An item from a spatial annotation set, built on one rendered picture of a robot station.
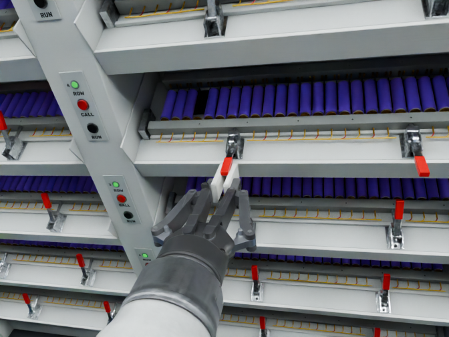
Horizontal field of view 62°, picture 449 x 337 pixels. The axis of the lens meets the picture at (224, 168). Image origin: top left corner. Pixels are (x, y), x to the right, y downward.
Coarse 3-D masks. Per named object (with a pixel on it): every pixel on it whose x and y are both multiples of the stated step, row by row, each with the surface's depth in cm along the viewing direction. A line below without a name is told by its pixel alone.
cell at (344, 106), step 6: (342, 84) 61; (348, 84) 61; (342, 90) 61; (348, 90) 61; (342, 96) 60; (348, 96) 60; (342, 102) 59; (348, 102) 59; (342, 108) 59; (348, 108) 59
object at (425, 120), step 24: (168, 120) 65; (192, 120) 63; (216, 120) 62; (240, 120) 61; (264, 120) 60; (288, 120) 59; (312, 120) 58; (336, 120) 57; (360, 120) 56; (384, 120) 55; (408, 120) 55; (432, 120) 54
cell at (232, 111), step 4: (232, 88) 66; (236, 88) 66; (240, 88) 66; (232, 92) 66; (236, 92) 65; (240, 92) 66; (232, 96) 65; (236, 96) 65; (240, 96) 66; (232, 100) 64; (236, 100) 64; (232, 104) 64; (236, 104) 64; (232, 108) 63; (236, 108) 64; (228, 112) 64; (232, 112) 63; (236, 112) 63; (236, 116) 63
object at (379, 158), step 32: (160, 96) 72; (128, 128) 62; (160, 160) 64; (192, 160) 62; (256, 160) 59; (288, 160) 58; (320, 160) 57; (352, 160) 56; (384, 160) 55; (448, 160) 53
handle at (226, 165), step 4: (232, 144) 59; (232, 148) 59; (228, 152) 58; (232, 152) 58; (228, 156) 57; (232, 156) 57; (224, 160) 56; (228, 160) 56; (232, 160) 57; (224, 164) 55; (228, 164) 55; (224, 168) 55; (228, 168) 54; (220, 172) 54; (224, 172) 54; (228, 172) 54
